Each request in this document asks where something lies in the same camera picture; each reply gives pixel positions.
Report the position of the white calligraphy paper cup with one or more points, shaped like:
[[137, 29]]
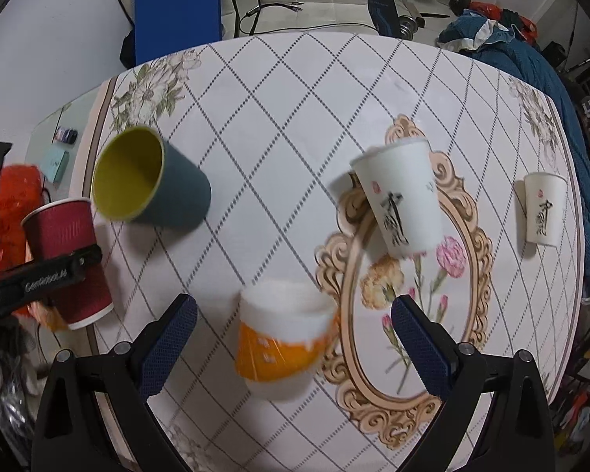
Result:
[[400, 187]]

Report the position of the orange and white paper cup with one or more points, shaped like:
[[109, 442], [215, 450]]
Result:
[[284, 330]]

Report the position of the red ribbed paper cup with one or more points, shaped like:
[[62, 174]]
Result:
[[61, 234]]

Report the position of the black dumbbell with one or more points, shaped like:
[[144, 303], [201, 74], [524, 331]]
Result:
[[458, 6]]

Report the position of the dark teal blanket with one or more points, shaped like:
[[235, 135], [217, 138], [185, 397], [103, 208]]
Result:
[[546, 102]]

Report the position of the orange mesh bag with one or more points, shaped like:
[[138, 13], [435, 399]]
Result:
[[20, 194]]

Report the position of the blue board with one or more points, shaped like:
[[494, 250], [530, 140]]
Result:
[[166, 26]]

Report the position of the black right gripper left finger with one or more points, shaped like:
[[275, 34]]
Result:
[[70, 433]]

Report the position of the teal small box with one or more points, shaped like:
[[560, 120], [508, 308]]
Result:
[[54, 164]]

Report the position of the teal cup yellow inside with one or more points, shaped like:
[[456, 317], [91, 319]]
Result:
[[141, 178]]

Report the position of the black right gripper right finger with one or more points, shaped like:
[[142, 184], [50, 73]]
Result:
[[517, 434]]

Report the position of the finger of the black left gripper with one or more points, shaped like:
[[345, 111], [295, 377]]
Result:
[[35, 280]]

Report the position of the floral patterned tablecloth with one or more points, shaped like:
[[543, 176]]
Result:
[[274, 122]]

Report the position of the small white calligraphy cup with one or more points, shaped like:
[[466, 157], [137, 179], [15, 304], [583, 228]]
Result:
[[545, 204]]

